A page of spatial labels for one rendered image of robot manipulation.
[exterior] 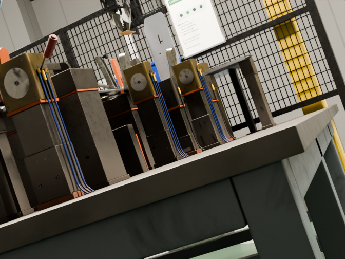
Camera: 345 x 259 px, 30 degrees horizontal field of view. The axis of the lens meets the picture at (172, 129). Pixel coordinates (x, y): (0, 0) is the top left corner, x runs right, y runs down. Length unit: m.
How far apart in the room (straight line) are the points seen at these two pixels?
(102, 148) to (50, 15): 3.83
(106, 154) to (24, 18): 3.68
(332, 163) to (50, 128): 1.34
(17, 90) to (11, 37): 3.80
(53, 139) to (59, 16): 3.99
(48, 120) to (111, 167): 0.29
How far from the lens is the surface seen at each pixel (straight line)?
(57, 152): 1.53
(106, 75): 2.67
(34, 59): 1.58
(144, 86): 2.13
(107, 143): 1.78
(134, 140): 2.22
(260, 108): 2.59
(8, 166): 1.72
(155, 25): 2.89
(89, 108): 1.76
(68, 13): 5.46
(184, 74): 2.45
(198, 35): 3.10
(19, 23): 5.35
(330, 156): 2.57
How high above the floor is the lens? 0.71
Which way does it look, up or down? 2 degrees up
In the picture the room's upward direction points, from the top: 19 degrees counter-clockwise
